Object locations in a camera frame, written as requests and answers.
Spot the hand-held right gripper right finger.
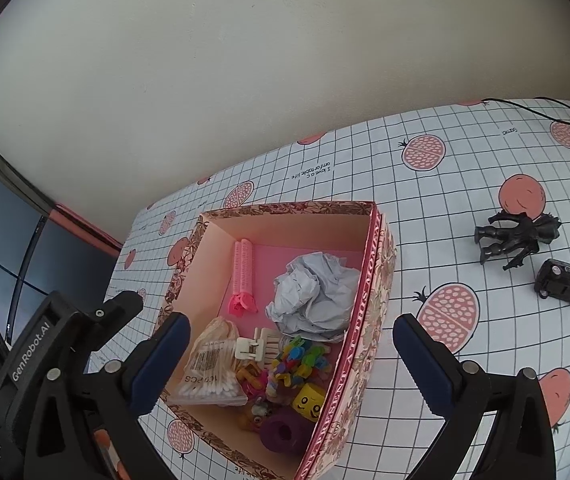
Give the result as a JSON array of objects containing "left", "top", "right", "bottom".
[{"left": 392, "top": 312, "right": 558, "bottom": 480}]

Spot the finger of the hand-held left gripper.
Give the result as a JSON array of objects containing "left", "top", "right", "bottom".
[{"left": 72, "top": 290, "right": 145, "bottom": 362}]

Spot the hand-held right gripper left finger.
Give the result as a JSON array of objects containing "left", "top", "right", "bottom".
[{"left": 22, "top": 310, "right": 192, "bottom": 480}]

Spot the cotton swab pack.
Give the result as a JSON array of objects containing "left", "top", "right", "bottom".
[{"left": 170, "top": 316, "right": 250, "bottom": 407}]

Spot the floral pink gift box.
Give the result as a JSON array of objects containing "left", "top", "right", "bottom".
[{"left": 154, "top": 201, "right": 397, "bottom": 480}]

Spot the cream hair clip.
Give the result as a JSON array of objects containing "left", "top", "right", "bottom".
[{"left": 235, "top": 327, "right": 282, "bottom": 363}]

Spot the brown dog figure pink outfit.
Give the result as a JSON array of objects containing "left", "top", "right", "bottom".
[{"left": 237, "top": 365, "right": 276, "bottom": 433}]

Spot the pink hair roller clip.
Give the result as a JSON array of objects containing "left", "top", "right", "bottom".
[{"left": 227, "top": 240, "right": 260, "bottom": 317}]

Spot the colourful plastic clips toy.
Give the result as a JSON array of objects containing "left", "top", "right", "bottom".
[{"left": 272, "top": 336, "right": 333, "bottom": 386}]

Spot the white paper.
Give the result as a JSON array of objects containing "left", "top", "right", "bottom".
[{"left": 265, "top": 252, "right": 362, "bottom": 343}]

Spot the purple and yellow mushroom toy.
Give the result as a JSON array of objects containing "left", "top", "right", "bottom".
[{"left": 259, "top": 383, "right": 327, "bottom": 457}]

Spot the grid print covered desktop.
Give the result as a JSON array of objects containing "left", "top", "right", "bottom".
[{"left": 85, "top": 97, "right": 570, "bottom": 480}]

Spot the pink-edged dark panel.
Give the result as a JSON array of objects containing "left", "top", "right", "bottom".
[{"left": 0, "top": 152, "right": 123, "bottom": 311}]

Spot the black action figure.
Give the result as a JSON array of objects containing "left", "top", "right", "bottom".
[{"left": 474, "top": 210, "right": 562, "bottom": 272}]

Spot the black toy car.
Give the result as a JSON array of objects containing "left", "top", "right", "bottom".
[{"left": 534, "top": 258, "right": 570, "bottom": 307}]

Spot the black cable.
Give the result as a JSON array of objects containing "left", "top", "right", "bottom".
[{"left": 480, "top": 96, "right": 570, "bottom": 126}]

